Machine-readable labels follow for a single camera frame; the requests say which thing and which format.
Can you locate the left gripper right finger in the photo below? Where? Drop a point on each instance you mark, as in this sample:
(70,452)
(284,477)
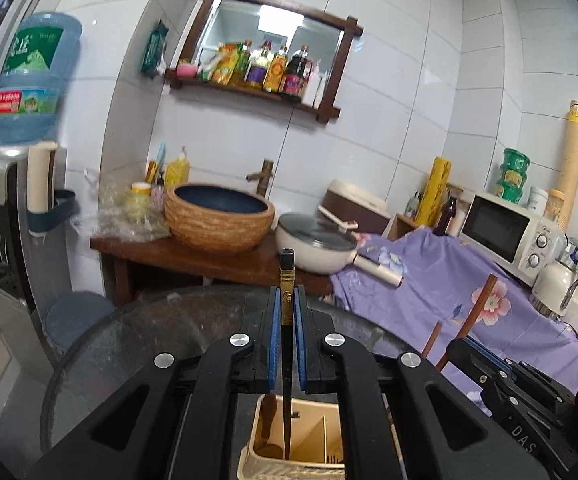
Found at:
(299,302)

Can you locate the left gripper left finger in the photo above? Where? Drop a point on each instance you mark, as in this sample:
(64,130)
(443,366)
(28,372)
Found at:
(273,347)

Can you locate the black chopstick gold band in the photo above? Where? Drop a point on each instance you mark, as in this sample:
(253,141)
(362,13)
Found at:
(287,285)

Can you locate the wooden handled brown spoon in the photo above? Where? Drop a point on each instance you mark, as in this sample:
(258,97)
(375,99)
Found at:
(268,412)

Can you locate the brown wooden chopstick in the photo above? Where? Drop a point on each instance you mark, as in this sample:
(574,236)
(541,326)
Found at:
(471,319)
(432,338)

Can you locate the cream pan with lid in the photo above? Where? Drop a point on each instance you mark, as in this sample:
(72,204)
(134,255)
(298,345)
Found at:
(321,247)

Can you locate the cream plastic utensil holder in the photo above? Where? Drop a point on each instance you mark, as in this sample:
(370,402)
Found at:
(316,444)

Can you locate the ceramic basin bowl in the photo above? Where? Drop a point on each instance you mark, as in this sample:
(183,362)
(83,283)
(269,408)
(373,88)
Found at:
(210,218)

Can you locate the white electric kettle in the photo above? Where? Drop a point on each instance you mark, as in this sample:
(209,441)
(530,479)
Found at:
(557,282)

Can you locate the bronze faucet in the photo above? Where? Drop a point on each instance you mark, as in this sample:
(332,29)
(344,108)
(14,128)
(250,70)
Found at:
(262,177)

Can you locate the purple floral cloth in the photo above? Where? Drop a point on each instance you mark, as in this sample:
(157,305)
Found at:
(442,279)

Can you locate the dark wooden counter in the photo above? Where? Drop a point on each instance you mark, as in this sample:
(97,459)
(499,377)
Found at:
(258,267)

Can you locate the yellow rolled mat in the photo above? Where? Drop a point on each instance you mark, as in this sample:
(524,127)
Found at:
(434,194)

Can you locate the white microwave oven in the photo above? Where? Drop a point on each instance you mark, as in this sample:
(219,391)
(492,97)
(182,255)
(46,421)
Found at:
(521,241)

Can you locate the yellow soap dispenser bottle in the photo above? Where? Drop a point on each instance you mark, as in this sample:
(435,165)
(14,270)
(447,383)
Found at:
(178,170)

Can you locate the clear plastic bag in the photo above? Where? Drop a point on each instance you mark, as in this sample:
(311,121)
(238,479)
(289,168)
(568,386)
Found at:
(122,207)

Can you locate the blue round stool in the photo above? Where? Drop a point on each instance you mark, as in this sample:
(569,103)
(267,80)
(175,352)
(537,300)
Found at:
(73,315)

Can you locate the dark soy sauce bottle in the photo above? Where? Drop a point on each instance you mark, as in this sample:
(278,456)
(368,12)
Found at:
(296,75)

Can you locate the green stacked cups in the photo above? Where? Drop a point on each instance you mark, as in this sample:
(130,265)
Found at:
(513,174)

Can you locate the beige rolled mat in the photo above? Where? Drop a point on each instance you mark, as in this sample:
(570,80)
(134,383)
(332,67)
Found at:
(568,181)

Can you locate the wooden framed mirror shelf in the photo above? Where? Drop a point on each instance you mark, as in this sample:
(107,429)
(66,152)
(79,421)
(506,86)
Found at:
(244,46)

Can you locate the water dispenser machine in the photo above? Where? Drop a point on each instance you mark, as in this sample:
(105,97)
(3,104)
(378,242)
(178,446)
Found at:
(34,273)

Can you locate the green hanging packet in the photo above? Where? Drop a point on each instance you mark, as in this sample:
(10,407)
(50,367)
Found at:
(153,58)

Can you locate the blue water jug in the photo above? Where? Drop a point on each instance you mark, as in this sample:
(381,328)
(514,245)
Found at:
(38,65)

